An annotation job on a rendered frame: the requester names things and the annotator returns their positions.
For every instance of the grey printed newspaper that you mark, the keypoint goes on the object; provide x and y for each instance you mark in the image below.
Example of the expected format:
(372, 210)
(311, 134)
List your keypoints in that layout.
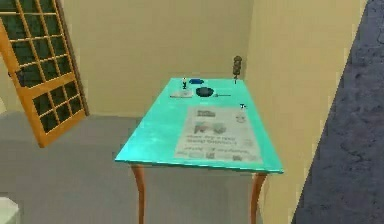
(216, 136)

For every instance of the clear glass saltshaker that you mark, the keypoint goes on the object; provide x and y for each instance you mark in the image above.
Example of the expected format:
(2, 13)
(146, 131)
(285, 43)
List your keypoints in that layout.
(242, 113)

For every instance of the black round bowl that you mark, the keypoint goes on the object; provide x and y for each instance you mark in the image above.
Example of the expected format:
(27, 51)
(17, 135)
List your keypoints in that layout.
(204, 91)

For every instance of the small dark pepper shaker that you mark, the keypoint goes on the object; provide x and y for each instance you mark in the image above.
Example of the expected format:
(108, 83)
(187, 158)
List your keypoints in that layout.
(184, 83)

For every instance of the blue flat dish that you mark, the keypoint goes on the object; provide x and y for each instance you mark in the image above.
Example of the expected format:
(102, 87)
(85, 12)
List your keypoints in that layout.
(196, 81)

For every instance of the thin dark pen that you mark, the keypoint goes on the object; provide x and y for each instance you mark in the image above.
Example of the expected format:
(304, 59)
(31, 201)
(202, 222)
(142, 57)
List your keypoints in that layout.
(222, 95)

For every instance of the turquoise table with wooden legs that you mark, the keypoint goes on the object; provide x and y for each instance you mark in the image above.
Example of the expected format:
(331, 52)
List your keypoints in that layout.
(160, 133)

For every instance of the brown knobbly statuette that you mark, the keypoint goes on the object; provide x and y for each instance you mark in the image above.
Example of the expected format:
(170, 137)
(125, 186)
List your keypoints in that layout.
(237, 67)

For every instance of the orange glazed room door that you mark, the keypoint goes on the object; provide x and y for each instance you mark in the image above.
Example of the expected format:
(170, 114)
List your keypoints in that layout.
(40, 70)

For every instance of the white rounded block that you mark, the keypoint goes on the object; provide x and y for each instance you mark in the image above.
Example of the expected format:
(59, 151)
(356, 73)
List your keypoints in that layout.
(7, 210)

